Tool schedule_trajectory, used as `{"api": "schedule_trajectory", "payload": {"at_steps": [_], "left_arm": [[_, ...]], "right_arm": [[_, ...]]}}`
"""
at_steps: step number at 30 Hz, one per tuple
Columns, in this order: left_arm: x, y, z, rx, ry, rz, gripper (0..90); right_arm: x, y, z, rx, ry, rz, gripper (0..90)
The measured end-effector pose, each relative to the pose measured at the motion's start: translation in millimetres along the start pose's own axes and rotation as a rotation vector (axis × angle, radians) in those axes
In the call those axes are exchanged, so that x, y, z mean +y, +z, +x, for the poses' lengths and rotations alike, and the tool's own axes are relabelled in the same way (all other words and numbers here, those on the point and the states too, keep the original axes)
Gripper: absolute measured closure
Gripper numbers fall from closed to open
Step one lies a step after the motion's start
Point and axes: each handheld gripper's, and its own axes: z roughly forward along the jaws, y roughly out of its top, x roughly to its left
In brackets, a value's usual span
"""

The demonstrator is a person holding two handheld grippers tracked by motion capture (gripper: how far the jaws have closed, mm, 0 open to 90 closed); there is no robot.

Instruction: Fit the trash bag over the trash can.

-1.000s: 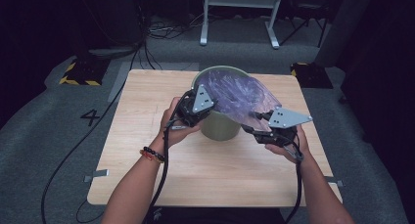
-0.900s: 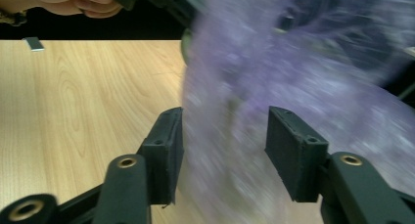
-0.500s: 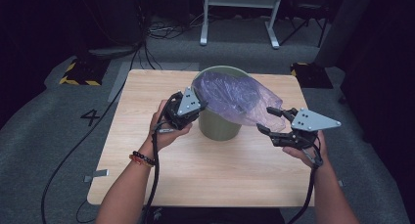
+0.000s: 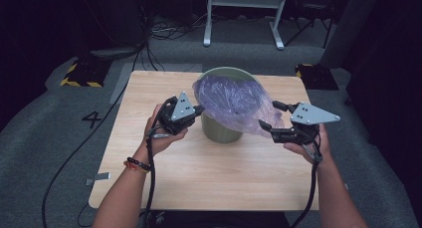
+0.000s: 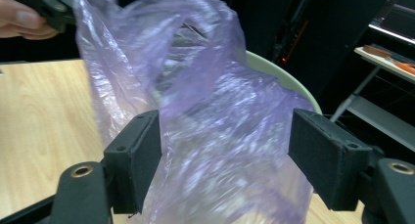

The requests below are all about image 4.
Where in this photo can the person's left hand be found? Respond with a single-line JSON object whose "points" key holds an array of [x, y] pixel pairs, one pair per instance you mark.
{"points": [[159, 145]]}

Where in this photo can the person's right hand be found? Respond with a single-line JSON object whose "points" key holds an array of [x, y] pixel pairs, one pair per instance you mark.
{"points": [[323, 148]]}

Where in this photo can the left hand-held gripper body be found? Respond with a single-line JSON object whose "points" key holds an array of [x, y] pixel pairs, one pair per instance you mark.
{"points": [[180, 110]]}

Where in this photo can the grey padded post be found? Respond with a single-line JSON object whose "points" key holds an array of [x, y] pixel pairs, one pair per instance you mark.
{"points": [[351, 29]]}

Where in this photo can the grey tape strip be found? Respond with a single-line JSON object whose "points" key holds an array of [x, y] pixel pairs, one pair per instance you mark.
{"points": [[98, 179]]}

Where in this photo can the black folding stand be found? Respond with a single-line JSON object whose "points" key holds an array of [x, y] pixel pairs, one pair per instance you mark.
{"points": [[313, 9]]}

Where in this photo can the green plastic bin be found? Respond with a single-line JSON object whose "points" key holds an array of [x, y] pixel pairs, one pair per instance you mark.
{"points": [[219, 131]]}

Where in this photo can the purple plastic bag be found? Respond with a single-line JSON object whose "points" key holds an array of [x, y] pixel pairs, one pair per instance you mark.
{"points": [[232, 102]]}

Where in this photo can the yellow black striped base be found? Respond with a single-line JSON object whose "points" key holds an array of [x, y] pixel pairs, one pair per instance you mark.
{"points": [[86, 75], [316, 77]]}

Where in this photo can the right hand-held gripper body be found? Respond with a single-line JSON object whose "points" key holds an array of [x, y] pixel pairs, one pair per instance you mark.
{"points": [[308, 116]]}

